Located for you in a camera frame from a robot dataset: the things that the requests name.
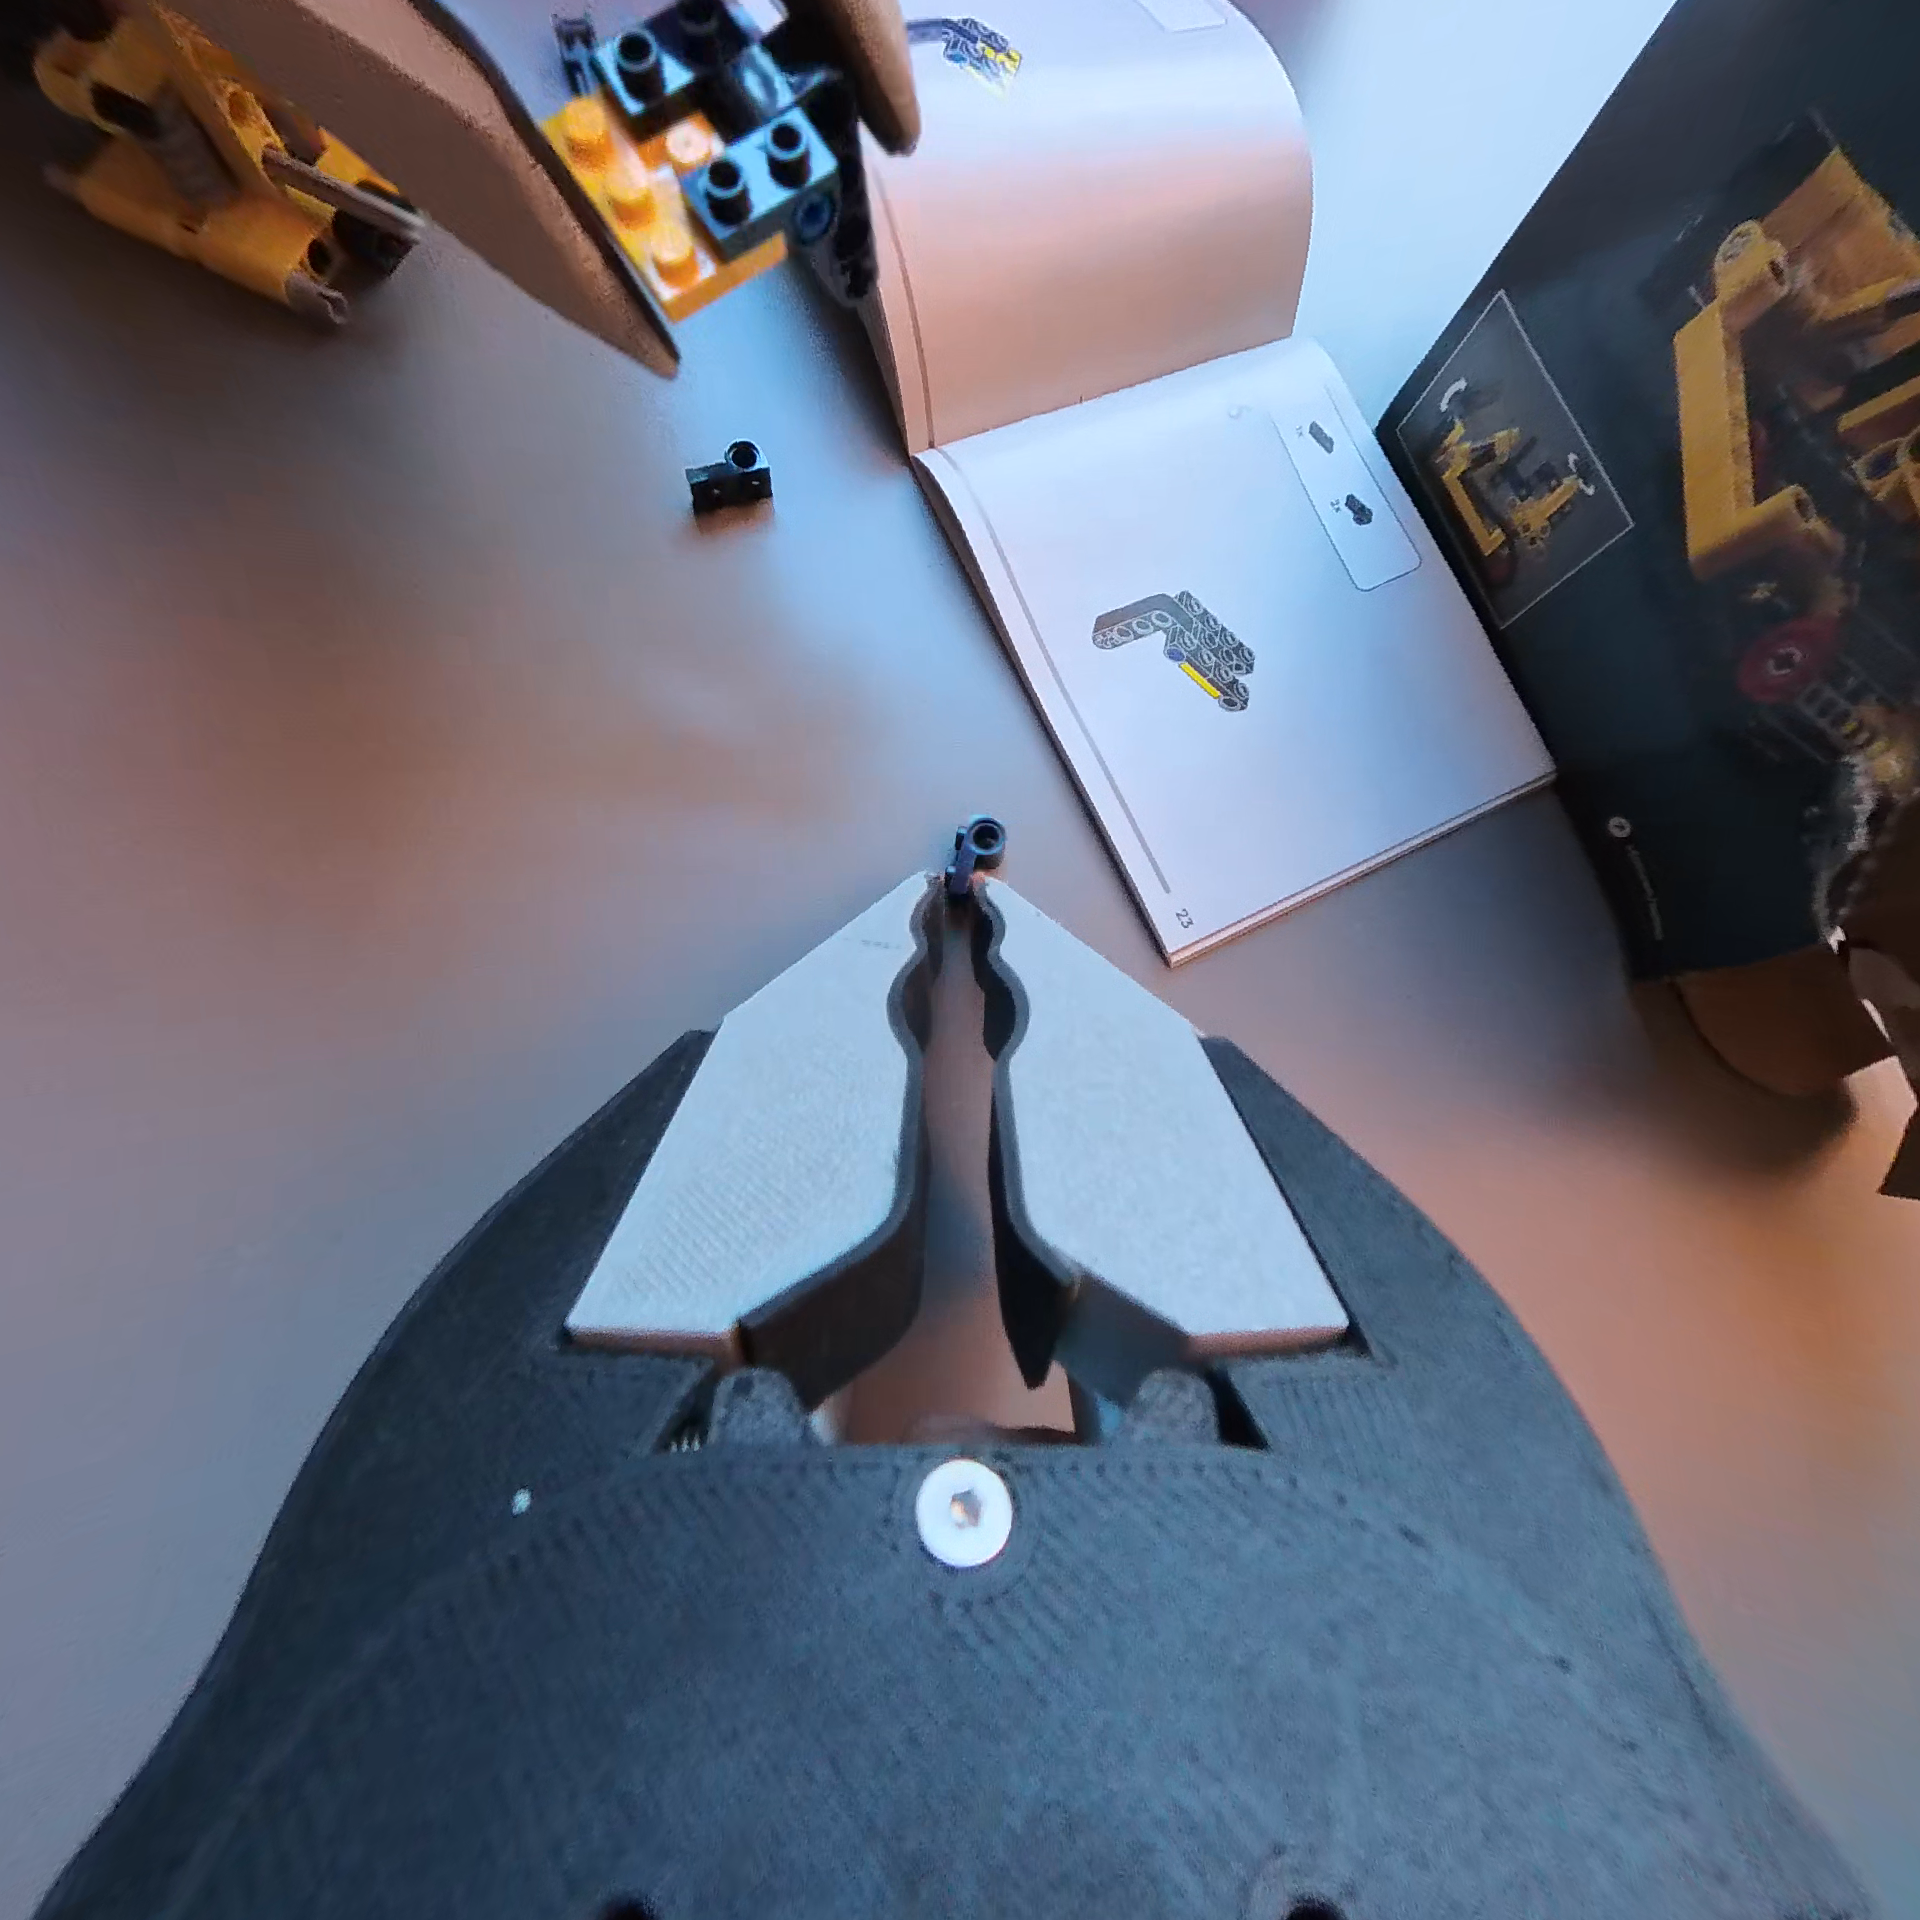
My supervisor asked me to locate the black lego box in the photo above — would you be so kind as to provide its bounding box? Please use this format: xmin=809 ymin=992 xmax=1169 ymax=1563
xmin=1377 ymin=0 xmax=1920 ymax=1202

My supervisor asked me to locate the white instruction booklet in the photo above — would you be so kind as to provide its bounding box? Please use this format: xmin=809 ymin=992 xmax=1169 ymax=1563
xmin=862 ymin=0 xmax=1558 ymax=970

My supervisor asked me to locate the yellow lego model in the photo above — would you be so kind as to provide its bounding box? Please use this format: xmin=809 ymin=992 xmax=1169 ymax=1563
xmin=27 ymin=0 xmax=431 ymax=324

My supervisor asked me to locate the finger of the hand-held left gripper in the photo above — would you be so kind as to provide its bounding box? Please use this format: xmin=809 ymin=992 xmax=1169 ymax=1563
xmin=177 ymin=0 xmax=683 ymax=379
xmin=779 ymin=0 xmax=923 ymax=160

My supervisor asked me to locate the black and yellow lego assembly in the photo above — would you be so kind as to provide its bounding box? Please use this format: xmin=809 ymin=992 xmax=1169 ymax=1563
xmin=539 ymin=0 xmax=887 ymax=324

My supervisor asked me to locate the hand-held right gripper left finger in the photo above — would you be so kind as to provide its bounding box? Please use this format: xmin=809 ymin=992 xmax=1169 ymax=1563
xmin=564 ymin=873 xmax=947 ymax=1414

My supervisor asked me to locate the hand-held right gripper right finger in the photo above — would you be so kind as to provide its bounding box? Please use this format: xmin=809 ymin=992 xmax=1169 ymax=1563
xmin=967 ymin=878 xmax=1355 ymax=1443

